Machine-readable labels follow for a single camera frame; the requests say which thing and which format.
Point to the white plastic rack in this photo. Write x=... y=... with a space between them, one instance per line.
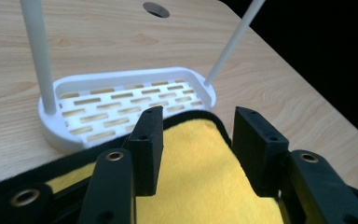
x=112 y=102

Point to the yellow cloth with black trim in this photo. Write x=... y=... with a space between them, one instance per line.
x=199 y=174

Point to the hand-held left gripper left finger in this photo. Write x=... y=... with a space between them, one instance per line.
x=146 y=149

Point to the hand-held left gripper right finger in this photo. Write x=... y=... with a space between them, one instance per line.
x=258 y=149

